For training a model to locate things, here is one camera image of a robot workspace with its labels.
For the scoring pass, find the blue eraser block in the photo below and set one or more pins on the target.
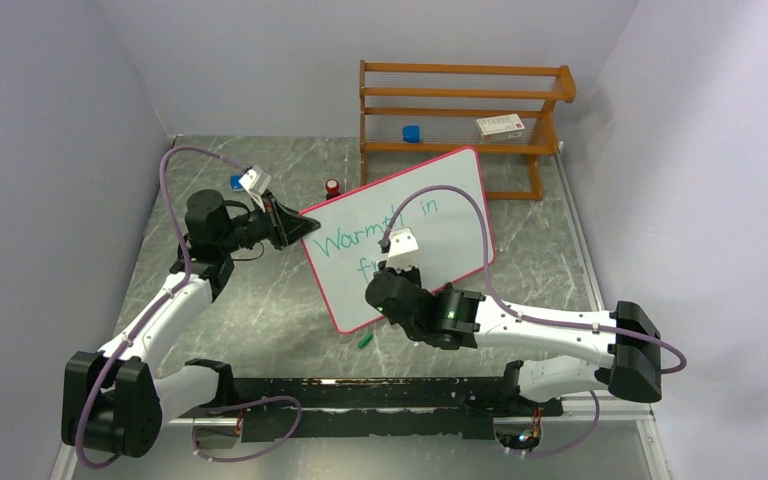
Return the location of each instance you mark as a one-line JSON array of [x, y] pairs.
[[235, 183]]

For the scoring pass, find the aluminium frame rail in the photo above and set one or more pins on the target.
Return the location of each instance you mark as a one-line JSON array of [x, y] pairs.
[[626, 444]]

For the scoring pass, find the blue object on rack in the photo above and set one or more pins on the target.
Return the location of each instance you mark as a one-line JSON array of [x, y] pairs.
[[411, 134]]

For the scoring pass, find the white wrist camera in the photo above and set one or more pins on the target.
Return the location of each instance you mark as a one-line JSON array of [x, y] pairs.
[[403, 253], [255, 180]]

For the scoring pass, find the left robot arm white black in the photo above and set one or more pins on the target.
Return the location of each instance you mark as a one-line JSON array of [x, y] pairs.
[[113, 400]]

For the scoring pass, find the white red box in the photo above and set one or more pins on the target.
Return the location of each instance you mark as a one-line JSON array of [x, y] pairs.
[[501, 127]]

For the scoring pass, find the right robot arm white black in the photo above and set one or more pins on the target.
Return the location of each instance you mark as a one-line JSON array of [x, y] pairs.
[[615, 350]]

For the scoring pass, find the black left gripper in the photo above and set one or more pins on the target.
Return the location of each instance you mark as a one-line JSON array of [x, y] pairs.
[[285, 226]]

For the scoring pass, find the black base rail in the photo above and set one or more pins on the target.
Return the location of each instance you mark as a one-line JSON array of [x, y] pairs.
[[466, 407]]

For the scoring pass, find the green marker cap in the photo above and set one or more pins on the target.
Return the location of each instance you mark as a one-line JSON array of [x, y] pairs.
[[365, 341]]

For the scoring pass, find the orange wooden rack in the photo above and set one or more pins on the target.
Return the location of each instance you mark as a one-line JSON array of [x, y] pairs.
[[446, 99]]

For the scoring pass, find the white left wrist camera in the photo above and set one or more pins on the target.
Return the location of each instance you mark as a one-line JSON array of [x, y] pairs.
[[255, 180]]

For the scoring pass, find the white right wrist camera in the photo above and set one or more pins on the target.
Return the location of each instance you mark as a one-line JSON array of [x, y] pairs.
[[403, 253]]

